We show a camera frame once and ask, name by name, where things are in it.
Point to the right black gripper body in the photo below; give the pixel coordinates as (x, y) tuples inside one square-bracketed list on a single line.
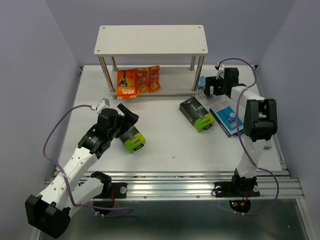
[(225, 82)]

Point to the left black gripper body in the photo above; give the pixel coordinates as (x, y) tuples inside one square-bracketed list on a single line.
[(115, 132)]

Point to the orange razor bag bottom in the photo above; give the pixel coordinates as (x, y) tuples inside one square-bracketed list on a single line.
[(142, 80)]

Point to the orange razor bag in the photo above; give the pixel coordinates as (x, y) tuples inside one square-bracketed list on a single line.
[(153, 76), (142, 80)]

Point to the black green razor box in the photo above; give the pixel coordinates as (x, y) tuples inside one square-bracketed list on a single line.
[(132, 139), (196, 114)]

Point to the orange razor bag top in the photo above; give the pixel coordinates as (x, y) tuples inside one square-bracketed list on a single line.
[(153, 76)]

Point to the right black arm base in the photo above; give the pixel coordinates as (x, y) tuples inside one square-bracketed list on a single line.
[(226, 189)]

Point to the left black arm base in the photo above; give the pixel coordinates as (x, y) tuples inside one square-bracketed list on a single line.
[(110, 190)]

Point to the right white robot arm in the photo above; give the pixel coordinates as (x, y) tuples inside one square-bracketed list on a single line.
[(260, 121)]

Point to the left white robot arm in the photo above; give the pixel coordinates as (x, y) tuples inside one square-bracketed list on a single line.
[(52, 209)]

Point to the white two-tier shelf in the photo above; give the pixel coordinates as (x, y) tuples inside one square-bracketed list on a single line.
[(154, 41)]

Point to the blue blister razor pack left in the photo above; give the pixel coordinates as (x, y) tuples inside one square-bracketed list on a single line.
[(201, 88)]

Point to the blue razor pack middle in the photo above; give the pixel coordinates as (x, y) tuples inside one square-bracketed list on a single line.
[(226, 118)]

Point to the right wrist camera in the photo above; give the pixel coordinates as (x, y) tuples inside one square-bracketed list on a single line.
[(220, 71)]

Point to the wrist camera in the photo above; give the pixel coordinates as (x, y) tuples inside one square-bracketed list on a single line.
[(220, 71), (104, 103)]

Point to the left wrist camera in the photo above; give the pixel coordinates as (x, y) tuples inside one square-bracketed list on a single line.
[(104, 103)]

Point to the aluminium rail frame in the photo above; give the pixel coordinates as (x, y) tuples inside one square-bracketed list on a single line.
[(177, 162)]

